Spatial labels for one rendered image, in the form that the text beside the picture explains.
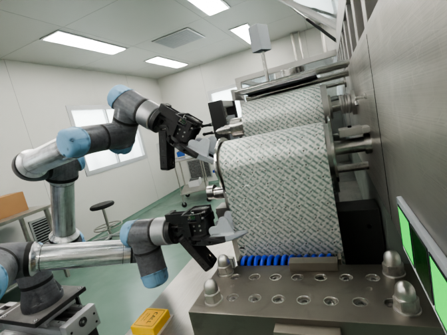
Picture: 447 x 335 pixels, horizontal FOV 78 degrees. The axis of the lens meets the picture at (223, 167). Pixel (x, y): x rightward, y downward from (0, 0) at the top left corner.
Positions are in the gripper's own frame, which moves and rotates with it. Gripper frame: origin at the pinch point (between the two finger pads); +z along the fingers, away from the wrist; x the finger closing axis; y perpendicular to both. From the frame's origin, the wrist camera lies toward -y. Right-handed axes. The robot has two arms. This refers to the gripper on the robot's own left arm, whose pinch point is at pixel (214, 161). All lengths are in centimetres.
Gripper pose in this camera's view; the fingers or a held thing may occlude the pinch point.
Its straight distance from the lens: 73.9
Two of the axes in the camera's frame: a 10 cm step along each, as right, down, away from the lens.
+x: 3.5, -2.2, 9.1
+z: 8.4, 5.0, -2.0
